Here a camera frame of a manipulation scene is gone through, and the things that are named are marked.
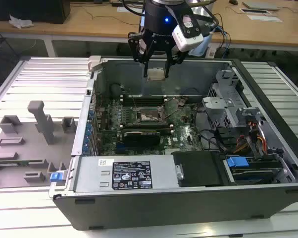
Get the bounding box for orange and yellow wires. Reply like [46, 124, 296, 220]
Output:
[234, 120, 267, 153]

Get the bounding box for black drive bay cover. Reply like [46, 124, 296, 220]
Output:
[172, 151, 229, 188]

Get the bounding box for CPU socket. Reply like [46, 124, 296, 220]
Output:
[133, 106, 168, 126]

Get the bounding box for green RAM stick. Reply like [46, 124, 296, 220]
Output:
[0, 160, 31, 168]

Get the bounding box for silver power supply unit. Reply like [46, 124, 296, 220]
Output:
[73, 156, 180, 193]

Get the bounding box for black RAM slot bank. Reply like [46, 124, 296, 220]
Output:
[121, 94, 165, 107]
[121, 123, 171, 136]

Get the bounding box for grey laptop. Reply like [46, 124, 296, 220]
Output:
[242, 1, 280, 11]

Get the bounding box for blue case latch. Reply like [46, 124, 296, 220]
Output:
[50, 171, 68, 184]

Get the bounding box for white crumpled paper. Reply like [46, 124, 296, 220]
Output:
[8, 13, 35, 29]

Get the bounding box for black hard disk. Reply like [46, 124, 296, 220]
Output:
[231, 162, 284, 185]

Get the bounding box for metal socket cover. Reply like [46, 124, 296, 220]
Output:
[158, 97, 180, 119]

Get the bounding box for black graphics card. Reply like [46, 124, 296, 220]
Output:
[123, 130, 162, 147]

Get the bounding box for blue disk carrier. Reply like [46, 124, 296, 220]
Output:
[226, 155, 250, 175]

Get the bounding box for black computer tower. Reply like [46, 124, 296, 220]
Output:
[0, 0, 71, 24]

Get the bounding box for wooden desk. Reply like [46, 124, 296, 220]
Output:
[0, 0, 298, 53]

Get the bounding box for green motherboard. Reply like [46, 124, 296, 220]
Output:
[94, 97, 206, 156]

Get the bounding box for silver metal drive cage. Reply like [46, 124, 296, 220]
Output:
[202, 69, 263, 130]

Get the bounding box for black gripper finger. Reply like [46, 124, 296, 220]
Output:
[163, 48, 187, 79]
[128, 31, 155, 79]

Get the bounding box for silver CPU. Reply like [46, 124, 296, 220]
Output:
[147, 67, 166, 81]

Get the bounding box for grey parts rack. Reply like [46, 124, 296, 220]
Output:
[0, 100, 79, 189]

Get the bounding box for black open PC case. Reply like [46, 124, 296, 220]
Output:
[49, 55, 298, 231]

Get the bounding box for black internal cable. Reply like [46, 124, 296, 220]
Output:
[195, 128, 229, 152]

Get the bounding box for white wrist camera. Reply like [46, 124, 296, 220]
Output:
[171, 8, 205, 53]

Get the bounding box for grey case release handle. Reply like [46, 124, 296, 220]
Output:
[87, 55, 108, 73]

